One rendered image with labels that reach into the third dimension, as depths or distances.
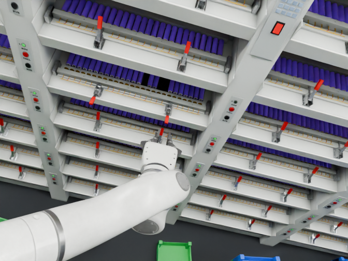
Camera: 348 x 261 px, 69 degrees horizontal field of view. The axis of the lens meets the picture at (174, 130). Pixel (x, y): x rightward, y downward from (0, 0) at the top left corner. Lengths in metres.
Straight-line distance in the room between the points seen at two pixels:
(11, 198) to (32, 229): 1.43
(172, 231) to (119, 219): 1.26
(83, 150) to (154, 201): 0.83
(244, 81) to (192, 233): 1.20
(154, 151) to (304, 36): 0.52
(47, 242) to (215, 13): 0.63
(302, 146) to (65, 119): 0.97
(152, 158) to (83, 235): 0.31
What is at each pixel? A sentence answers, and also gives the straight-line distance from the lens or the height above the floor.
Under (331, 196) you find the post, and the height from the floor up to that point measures 0.71.
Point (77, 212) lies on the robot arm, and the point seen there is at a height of 1.17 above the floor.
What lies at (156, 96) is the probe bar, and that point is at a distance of 0.96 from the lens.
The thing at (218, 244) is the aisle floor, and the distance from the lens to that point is 1.84.
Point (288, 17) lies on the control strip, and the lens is 0.76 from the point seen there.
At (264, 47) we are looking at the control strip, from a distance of 0.78.
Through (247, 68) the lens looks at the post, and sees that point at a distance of 0.81.
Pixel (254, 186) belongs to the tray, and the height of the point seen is 0.58.
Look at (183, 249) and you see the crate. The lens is 1.75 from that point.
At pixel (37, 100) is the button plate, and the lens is 1.10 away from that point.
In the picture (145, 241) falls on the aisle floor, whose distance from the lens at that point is 1.71.
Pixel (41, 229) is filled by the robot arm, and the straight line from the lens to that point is 0.45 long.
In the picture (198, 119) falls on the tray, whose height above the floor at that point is 0.96.
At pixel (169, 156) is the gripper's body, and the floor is 1.04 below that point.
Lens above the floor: 1.62
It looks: 47 degrees down
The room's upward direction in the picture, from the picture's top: 20 degrees clockwise
